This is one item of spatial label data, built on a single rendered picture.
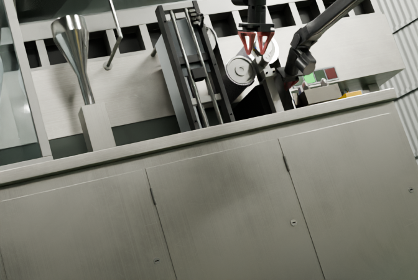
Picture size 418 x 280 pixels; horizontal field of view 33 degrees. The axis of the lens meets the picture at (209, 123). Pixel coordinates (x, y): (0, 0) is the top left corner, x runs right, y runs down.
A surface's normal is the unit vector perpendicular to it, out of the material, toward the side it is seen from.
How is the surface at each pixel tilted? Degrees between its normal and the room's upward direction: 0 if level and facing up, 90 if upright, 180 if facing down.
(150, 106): 90
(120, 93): 90
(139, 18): 90
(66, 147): 90
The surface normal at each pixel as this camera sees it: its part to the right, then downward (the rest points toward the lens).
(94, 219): 0.30, -0.32
